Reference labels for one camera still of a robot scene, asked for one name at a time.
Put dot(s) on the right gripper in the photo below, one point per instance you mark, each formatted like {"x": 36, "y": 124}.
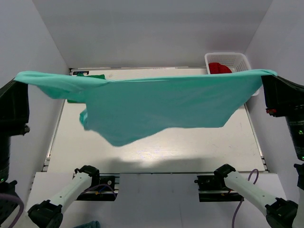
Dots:
{"x": 281, "y": 95}

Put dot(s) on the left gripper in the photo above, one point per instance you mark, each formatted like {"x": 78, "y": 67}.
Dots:
{"x": 14, "y": 107}

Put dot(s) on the teal t-shirt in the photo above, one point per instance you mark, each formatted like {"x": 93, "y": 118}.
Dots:
{"x": 124, "y": 111}

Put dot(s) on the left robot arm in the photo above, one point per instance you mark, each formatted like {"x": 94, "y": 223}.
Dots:
{"x": 42, "y": 210}

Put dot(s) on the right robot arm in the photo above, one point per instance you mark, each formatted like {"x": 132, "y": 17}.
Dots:
{"x": 278, "y": 211}

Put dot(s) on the white plastic basket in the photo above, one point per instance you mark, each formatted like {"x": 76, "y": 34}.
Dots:
{"x": 236, "y": 62}

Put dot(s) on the blue label sticker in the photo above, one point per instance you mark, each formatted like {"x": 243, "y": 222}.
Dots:
{"x": 81, "y": 72}

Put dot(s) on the red t-shirt in basket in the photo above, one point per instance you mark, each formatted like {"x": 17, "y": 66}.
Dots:
{"x": 217, "y": 68}

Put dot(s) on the folded green t-shirt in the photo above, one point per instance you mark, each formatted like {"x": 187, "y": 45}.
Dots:
{"x": 83, "y": 75}

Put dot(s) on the dark teal cloth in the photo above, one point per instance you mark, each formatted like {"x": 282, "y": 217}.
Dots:
{"x": 92, "y": 224}

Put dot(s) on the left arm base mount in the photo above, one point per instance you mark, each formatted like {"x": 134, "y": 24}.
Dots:
{"x": 102, "y": 188}

